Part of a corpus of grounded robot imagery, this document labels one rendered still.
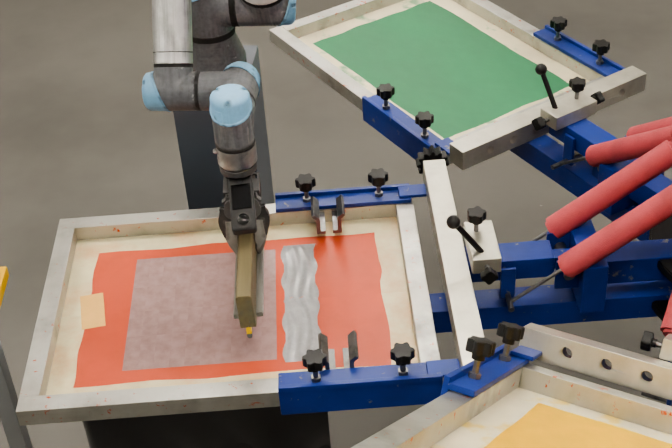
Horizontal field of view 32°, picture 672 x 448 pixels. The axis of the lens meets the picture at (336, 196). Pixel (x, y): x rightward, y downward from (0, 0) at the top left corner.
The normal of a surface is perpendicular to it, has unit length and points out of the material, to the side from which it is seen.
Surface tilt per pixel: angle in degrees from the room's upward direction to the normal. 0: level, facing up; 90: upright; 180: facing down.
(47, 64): 0
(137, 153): 0
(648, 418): 58
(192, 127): 90
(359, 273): 0
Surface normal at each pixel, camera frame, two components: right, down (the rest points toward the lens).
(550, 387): -0.41, 0.04
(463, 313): -0.05, -0.80
